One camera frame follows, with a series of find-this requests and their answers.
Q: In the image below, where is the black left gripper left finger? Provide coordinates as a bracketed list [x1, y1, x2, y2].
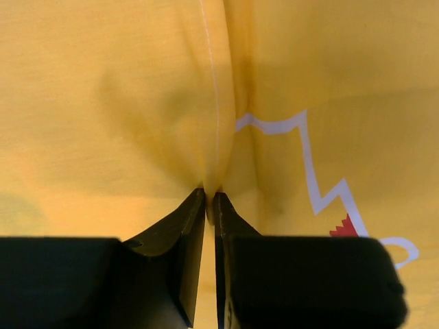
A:
[1, 188, 206, 328]

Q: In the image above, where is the yellow pillowcase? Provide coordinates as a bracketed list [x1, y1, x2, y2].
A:
[1, 1, 438, 328]

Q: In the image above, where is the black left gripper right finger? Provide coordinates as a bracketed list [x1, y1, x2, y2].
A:
[213, 193, 408, 328]

